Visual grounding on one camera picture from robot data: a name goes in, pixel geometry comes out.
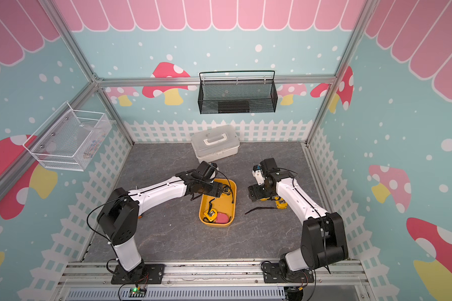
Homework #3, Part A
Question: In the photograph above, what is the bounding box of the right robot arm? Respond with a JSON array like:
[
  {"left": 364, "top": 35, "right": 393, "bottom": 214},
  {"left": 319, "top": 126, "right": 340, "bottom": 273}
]
[{"left": 248, "top": 158, "right": 349, "bottom": 273}]

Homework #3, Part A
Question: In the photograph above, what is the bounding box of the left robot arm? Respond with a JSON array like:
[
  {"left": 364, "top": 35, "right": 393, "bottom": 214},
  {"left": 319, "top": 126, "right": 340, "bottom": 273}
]
[{"left": 97, "top": 161, "right": 232, "bottom": 272}]

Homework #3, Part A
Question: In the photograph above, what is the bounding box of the green lit circuit board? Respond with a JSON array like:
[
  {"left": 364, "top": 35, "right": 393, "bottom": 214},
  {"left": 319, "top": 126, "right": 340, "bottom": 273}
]
[{"left": 128, "top": 287, "right": 147, "bottom": 298}]

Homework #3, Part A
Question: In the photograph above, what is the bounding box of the black mesh wall basket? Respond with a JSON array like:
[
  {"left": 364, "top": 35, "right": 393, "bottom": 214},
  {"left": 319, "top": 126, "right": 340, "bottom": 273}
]
[{"left": 198, "top": 70, "right": 278, "bottom": 114}]

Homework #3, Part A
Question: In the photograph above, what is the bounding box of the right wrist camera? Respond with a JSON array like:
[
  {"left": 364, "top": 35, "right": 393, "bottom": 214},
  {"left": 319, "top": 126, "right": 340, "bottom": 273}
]
[{"left": 252, "top": 164, "right": 265, "bottom": 186}]

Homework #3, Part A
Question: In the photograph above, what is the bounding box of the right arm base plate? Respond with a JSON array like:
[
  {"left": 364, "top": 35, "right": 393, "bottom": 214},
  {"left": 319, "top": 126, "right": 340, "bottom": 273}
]
[{"left": 260, "top": 261, "right": 315, "bottom": 284}]

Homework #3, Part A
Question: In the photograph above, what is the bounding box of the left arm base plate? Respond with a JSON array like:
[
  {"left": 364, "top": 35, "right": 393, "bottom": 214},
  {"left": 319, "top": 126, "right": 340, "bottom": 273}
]
[{"left": 111, "top": 263, "right": 166, "bottom": 285}]

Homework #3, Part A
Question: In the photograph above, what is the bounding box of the pink object in bin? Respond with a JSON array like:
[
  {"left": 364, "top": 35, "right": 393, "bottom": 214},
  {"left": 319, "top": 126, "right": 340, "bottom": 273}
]
[{"left": 215, "top": 212, "right": 231, "bottom": 224}]

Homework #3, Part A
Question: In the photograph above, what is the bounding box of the aluminium mounting rail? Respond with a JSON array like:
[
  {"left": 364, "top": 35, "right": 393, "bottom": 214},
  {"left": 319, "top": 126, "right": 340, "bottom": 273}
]
[{"left": 59, "top": 258, "right": 369, "bottom": 288}]

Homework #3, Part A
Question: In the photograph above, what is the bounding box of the yellow plastic storage bin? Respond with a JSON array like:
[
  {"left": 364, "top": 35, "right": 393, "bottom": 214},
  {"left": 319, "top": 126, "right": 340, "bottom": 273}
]
[{"left": 198, "top": 179, "right": 237, "bottom": 228}]

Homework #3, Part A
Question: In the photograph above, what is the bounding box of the white wire wall basket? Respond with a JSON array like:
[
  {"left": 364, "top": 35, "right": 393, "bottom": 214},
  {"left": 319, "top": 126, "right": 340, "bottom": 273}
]
[{"left": 23, "top": 102, "right": 112, "bottom": 171}]

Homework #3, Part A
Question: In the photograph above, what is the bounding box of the grey slotted cable duct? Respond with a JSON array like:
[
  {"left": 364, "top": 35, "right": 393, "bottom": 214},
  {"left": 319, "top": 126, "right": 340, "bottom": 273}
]
[{"left": 62, "top": 287, "right": 286, "bottom": 300}]

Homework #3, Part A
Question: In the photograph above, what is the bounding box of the white plastic lidded case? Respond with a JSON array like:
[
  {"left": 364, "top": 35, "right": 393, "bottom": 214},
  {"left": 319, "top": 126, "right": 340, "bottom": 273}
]
[{"left": 191, "top": 125, "right": 240, "bottom": 163}]

